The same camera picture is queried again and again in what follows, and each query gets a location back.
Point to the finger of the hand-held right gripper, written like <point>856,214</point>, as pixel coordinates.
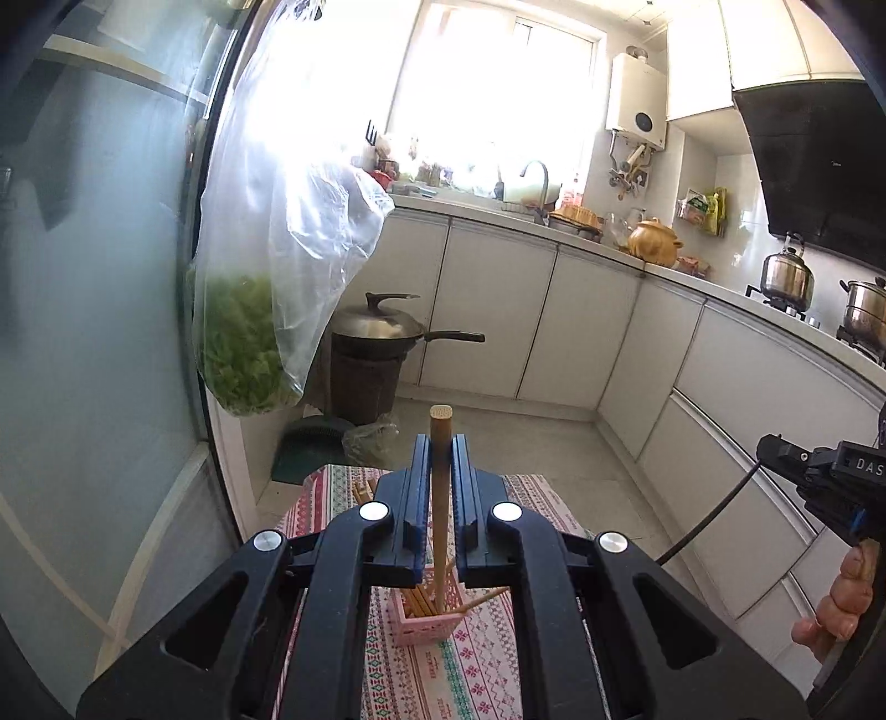
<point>785,457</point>

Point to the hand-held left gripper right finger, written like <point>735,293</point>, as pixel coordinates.
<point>459,484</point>

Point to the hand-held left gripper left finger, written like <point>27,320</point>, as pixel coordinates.
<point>423,484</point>

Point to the wooden chopstick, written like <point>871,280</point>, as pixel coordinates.
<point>441,429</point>

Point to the bundle of wooden chopsticks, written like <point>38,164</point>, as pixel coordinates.
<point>419,601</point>

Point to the pink plastic basket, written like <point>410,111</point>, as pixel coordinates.
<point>426,626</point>

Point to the person's right hand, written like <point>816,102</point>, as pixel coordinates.
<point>841,595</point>

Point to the crumpled clear plastic bag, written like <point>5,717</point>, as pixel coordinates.
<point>370,443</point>

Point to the brown bin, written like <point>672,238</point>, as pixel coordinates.
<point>367,388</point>

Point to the white kitchen cabinets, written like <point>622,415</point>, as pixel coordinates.
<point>692,388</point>

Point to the dark green dustpan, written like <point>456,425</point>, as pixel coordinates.
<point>308,450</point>

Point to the gas stove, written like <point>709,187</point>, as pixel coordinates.
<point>817,322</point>

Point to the steel pot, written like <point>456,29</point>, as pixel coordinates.
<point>865,315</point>

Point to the black wok with lid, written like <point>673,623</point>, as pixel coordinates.
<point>377,325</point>

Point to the steel kettle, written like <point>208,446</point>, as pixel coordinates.
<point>787,277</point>

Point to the striped patterned tablecloth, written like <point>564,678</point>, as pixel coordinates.
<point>415,678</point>

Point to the golden clay pot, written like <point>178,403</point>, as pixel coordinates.
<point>654,244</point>

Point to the plastic bag of greens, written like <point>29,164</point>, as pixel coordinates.
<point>277,277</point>

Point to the yellow green packets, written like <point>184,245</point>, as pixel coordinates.
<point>702,211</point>

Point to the tray of food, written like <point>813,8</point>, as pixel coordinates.
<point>574,220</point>

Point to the black range hood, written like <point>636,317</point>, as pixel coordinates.
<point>817,166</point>

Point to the kitchen faucet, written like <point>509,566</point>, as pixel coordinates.
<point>536,176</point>

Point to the glass sliding door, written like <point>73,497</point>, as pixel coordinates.
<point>90,346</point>

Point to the white water heater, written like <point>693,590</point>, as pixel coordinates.
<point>635,97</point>

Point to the bright window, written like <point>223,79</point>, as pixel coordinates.
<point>491,90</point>

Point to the white wall cabinet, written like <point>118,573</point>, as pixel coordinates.
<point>754,55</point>

